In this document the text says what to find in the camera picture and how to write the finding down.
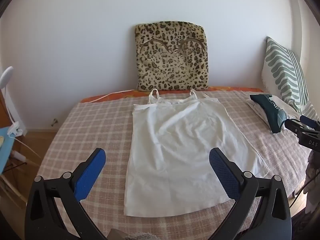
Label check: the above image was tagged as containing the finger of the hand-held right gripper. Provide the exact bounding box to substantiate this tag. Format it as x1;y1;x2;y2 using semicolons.
300;115;320;130
284;119;304;137

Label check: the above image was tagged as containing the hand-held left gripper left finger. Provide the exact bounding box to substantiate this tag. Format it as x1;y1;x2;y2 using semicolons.
25;148;107;240

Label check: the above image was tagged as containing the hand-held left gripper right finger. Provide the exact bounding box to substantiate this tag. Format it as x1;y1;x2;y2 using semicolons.
209;147;292;240

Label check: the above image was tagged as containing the white camisole top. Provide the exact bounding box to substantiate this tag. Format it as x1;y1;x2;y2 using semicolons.
123;89;270;217

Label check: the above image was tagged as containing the folded dark teal garment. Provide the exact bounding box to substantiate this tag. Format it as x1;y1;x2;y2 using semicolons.
250;94;288;134

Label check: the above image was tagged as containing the folded white garment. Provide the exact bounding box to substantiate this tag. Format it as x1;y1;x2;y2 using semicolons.
246;95;303;130

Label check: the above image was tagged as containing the pink checkered blanket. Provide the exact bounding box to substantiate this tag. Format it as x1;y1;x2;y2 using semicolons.
35;90;313;240

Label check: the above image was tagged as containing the green striped white pillow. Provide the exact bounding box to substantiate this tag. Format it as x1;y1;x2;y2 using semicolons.
261;36;320;128

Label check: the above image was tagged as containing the white power strip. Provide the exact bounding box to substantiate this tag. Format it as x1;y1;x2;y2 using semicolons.
12;150;27;161

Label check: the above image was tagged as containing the orange patterned bed sheet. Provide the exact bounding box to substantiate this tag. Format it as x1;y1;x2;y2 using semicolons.
80;86;264;103

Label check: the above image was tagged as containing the light blue side table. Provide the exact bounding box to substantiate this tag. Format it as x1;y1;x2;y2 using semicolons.
0;126;18;175

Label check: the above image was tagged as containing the leopard print cushion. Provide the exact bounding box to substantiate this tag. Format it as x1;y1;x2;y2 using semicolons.
134;21;209;92

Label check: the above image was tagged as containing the white clamp lamp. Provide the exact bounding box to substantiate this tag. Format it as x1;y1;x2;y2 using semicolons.
0;66;20;137

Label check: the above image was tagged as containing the black cable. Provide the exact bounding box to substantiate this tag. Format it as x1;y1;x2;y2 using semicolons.
289;175;312;202

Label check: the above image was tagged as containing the white cable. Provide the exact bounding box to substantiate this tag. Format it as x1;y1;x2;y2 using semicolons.
89;89;138;103

